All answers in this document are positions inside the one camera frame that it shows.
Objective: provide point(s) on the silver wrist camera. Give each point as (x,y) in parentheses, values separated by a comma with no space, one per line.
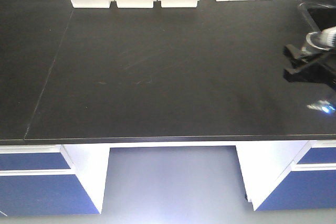
(327,37)

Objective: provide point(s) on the small clear glass beaker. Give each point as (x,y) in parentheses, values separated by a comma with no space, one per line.
(312,45)

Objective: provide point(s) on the right blue cabinet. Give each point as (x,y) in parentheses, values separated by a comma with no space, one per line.
(308,181)

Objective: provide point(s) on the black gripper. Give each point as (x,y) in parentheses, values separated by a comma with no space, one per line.
(318,69)

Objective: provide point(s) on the black lab sink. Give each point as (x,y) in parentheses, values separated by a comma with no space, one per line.
(318,16)

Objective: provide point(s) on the blue cabinet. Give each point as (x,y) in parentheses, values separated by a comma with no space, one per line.
(52,180)
(308,181)

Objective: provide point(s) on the left blue cabinet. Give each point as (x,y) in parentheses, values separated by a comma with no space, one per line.
(52,180)

